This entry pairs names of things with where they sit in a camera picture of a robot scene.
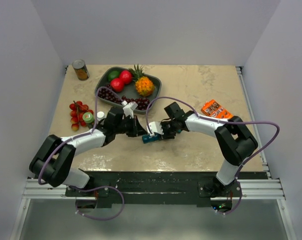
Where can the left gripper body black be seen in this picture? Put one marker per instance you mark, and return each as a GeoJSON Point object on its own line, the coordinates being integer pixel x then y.
{"type": "Point", "coordinates": [129, 126]}

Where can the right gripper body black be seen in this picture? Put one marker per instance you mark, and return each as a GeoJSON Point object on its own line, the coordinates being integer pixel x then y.
{"type": "Point", "coordinates": [169, 129]}

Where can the teal five-day pill organizer strip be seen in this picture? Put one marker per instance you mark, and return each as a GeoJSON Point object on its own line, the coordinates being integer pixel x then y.
{"type": "Point", "coordinates": [150, 139]}

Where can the green pill bottle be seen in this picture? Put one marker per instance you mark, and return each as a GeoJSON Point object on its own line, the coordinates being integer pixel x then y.
{"type": "Point", "coordinates": [88, 118]}

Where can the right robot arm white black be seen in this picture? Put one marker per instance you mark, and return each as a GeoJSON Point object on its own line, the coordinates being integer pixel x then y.
{"type": "Point", "coordinates": [235, 140]}

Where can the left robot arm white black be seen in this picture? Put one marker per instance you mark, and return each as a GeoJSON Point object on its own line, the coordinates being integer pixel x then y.
{"type": "Point", "coordinates": [52, 163]}

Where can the white-capped dark pill bottle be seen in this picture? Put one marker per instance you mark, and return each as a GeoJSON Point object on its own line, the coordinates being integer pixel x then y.
{"type": "Point", "coordinates": [100, 115]}

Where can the grey plastic fruit tray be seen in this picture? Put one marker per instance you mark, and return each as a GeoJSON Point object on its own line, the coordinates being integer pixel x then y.
{"type": "Point", "coordinates": [129, 90]}

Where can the orange toy pineapple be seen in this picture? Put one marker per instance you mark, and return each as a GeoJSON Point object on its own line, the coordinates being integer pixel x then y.
{"type": "Point", "coordinates": [144, 86]}

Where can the dark purple grape bunch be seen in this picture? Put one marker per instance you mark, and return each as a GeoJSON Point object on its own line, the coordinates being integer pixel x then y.
{"type": "Point", "coordinates": [108, 93]}

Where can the red apple front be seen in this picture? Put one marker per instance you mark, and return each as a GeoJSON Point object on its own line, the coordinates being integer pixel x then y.
{"type": "Point", "coordinates": [117, 84]}

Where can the red apple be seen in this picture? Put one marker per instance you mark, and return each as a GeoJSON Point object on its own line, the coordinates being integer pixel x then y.
{"type": "Point", "coordinates": [117, 84]}
{"type": "Point", "coordinates": [126, 77]}

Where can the orange snack box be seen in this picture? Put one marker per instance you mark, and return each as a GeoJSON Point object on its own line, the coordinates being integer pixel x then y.
{"type": "Point", "coordinates": [213, 109]}

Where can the red apple rear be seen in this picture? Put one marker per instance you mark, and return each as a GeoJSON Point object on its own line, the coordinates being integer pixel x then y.
{"type": "Point", "coordinates": [126, 77]}

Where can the green lime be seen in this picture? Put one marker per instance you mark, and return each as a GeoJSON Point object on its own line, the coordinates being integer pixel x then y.
{"type": "Point", "coordinates": [113, 75]}

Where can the red cherry tomato bunch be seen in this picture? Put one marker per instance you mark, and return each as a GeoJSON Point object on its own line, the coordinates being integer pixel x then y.
{"type": "Point", "coordinates": [77, 110]}

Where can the tin can yellow label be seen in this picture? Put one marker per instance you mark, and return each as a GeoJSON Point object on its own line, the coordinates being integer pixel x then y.
{"type": "Point", "coordinates": [80, 69]}

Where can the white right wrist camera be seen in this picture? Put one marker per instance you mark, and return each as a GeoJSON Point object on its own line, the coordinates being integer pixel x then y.
{"type": "Point", "coordinates": [154, 127]}

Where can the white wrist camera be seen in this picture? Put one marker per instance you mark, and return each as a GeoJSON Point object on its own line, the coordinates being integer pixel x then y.
{"type": "Point", "coordinates": [154, 127]}
{"type": "Point", "coordinates": [128, 108]}

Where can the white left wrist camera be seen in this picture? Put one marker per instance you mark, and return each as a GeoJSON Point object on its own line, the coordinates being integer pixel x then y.
{"type": "Point", "coordinates": [128, 108]}

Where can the black table front rail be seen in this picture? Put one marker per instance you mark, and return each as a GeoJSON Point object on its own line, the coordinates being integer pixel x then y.
{"type": "Point", "coordinates": [157, 188]}

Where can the aluminium frame rail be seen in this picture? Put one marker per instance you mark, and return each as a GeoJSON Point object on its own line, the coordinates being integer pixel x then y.
{"type": "Point", "coordinates": [254, 96]}

